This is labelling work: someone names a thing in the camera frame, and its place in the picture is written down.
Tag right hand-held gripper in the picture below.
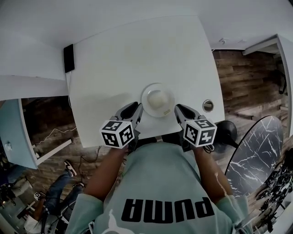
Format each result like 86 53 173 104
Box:
174 104 218 153

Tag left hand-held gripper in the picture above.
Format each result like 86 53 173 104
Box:
98 102 143 152

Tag white round plate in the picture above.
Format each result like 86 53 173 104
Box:
141 82 176 118

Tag person's left forearm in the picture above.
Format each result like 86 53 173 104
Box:
86 146 130 202

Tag person's right forearm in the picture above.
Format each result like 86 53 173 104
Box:
193 145 234 204

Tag round black marble table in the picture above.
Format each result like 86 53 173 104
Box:
214 115 285 197

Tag round metal desk grommet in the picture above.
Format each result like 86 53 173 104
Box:
202 99 215 113

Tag person's right leg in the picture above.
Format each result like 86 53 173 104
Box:
160 133 184 145

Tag white desk with grommet hole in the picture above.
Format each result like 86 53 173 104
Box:
68 15 226 149

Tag person's green t-shirt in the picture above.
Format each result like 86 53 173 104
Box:
67 141 254 234

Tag black office chair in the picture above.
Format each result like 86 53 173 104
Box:
277 67 288 95

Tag pile of black equipment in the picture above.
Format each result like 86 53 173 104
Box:
254 160 293 231

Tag light blue desk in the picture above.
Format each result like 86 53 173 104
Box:
0 97 72 170

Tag white cable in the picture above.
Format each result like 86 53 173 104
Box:
65 72 73 109
32 127 77 147

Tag black wall box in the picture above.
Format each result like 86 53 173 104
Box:
63 43 76 74

